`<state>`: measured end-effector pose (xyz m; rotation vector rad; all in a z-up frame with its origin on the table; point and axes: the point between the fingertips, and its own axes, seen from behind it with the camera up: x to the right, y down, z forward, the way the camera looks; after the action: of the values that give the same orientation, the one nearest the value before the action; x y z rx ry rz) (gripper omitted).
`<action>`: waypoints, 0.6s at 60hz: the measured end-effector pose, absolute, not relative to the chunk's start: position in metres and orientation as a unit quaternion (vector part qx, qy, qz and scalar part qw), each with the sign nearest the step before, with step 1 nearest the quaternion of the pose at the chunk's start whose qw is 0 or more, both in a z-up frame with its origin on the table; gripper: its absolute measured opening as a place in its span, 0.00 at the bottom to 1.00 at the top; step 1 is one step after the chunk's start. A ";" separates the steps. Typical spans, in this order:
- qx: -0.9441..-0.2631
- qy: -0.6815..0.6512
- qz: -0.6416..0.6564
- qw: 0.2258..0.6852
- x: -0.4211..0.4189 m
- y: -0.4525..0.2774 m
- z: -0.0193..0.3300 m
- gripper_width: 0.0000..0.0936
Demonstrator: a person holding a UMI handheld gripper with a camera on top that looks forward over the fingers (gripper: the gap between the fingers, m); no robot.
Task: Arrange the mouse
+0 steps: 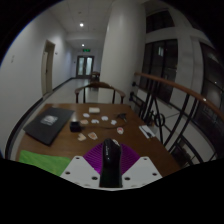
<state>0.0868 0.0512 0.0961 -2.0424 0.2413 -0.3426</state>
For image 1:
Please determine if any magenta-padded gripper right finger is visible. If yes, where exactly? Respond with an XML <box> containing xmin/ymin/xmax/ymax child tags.
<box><xmin>118</xmin><ymin>143</ymin><xmax>163</xmax><ymax>189</ymax></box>

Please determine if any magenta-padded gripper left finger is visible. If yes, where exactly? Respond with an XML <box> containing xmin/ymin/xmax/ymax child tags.
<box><xmin>60</xmin><ymin>142</ymin><xmax>105</xmax><ymax>188</ymax></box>

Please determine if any black computer mouse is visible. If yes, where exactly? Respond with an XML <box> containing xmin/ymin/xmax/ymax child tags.
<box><xmin>99</xmin><ymin>138</ymin><xmax>124</xmax><ymax>189</ymax></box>

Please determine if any green mouse pad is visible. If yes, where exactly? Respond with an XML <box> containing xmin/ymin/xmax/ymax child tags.
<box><xmin>18</xmin><ymin>149</ymin><xmax>73</xmax><ymax>177</ymax></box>

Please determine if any white notepad with pen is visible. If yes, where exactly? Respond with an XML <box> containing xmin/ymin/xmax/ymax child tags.
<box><xmin>138</xmin><ymin>124</ymin><xmax>157</xmax><ymax>139</ymax></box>

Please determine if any small black box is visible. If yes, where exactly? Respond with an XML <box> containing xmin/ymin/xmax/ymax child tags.
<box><xmin>69</xmin><ymin>121</ymin><xmax>82</xmax><ymax>132</ymax></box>

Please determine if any black closed laptop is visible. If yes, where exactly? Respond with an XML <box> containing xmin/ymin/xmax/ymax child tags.
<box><xmin>23</xmin><ymin>106</ymin><xmax>76</xmax><ymax>146</ymax></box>

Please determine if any small white box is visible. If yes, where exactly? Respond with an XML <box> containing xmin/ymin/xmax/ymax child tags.
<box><xmin>88</xmin><ymin>106</ymin><xmax>101</xmax><ymax>114</ymax></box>

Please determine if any wooden armchair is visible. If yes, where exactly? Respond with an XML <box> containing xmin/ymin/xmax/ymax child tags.
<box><xmin>74</xmin><ymin>81</ymin><xmax>127</xmax><ymax>104</ymax></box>

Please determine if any black railing with wooden handrail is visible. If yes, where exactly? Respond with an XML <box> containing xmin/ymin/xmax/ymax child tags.
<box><xmin>129</xmin><ymin>71</ymin><xmax>224</xmax><ymax>168</ymax></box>

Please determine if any glass double door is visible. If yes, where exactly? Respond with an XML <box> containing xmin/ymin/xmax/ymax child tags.
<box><xmin>75</xmin><ymin>55</ymin><xmax>95</xmax><ymax>80</ymax></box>

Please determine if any tall dark window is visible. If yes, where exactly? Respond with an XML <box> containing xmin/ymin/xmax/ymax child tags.
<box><xmin>139</xmin><ymin>39</ymin><xmax>178</xmax><ymax>103</ymax></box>

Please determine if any open side doorway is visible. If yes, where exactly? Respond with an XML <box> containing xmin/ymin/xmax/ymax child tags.
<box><xmin>41</xmin><ymin>39</ymin><xmax>56</xmax><ymax>96</ymax></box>

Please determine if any wide dark window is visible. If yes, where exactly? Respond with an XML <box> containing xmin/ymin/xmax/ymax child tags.
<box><xmin>193</xmin><ymin>41</ymin><xmax>224</xmax><ymax>134</ymax></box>

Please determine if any small dark transom window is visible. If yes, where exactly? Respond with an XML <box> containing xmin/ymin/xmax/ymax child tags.
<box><xmin>145</xmin><ymin>9</ymin><xmax>176</xmax><ymax>34</ymax></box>

